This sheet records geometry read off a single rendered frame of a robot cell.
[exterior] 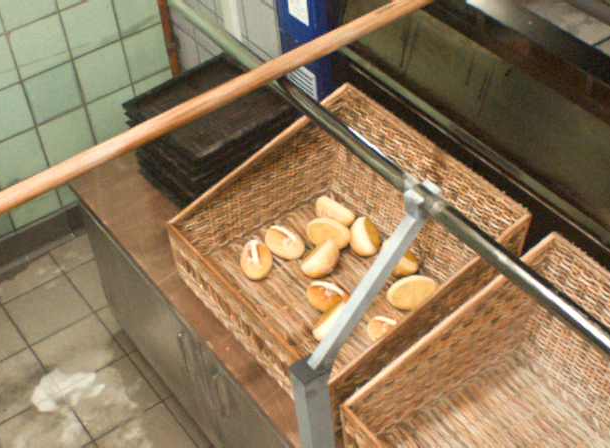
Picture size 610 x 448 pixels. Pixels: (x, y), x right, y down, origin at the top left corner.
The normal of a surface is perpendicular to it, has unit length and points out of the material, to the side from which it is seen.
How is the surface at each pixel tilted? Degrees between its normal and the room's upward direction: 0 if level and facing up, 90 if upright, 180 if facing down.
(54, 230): 90
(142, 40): 90
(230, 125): 0
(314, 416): 90
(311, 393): 90
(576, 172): 70
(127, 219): 0
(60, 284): 0
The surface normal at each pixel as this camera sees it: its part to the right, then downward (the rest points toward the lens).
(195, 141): -0.09, -0.73
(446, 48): -0.80, 0.16
